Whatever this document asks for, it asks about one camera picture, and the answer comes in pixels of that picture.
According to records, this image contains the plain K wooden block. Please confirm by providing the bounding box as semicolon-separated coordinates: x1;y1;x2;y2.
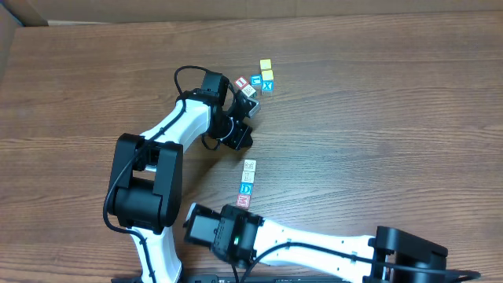
244;160;257;172

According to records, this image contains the blue P wooden block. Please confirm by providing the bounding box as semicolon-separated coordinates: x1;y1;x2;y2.
241;171;255;183

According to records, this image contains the blue D wooden block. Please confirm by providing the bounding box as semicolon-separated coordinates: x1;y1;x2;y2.
239;182;253;195

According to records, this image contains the red M wooden block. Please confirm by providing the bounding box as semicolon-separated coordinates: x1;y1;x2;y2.
236;193;251;209

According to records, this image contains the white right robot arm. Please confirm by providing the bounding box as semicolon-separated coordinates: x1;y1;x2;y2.
210;205;448;282

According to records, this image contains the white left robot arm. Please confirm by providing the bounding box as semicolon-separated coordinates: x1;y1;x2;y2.
103;89;260;282

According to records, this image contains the plain W wooden block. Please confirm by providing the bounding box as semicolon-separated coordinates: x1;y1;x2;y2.
241;84;257;98

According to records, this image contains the red I wooden block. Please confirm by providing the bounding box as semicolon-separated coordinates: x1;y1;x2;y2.
235;76;249;90

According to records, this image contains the blue L wooden block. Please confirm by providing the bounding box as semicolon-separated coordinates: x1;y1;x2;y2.
250;75;263;88

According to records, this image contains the blue X wooden block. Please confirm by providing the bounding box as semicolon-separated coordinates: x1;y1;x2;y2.
261;80;274;95

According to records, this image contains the yellow C wooden block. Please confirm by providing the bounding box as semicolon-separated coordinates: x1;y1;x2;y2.
261;69;274;81

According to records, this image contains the yellow G wooden block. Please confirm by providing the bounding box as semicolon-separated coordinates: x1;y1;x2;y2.
259;59;272;71

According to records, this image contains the cardboard back panel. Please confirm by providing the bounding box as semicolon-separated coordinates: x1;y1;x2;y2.
1;0;502;26

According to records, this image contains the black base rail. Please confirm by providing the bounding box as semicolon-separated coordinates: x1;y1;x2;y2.
112;271;354;283

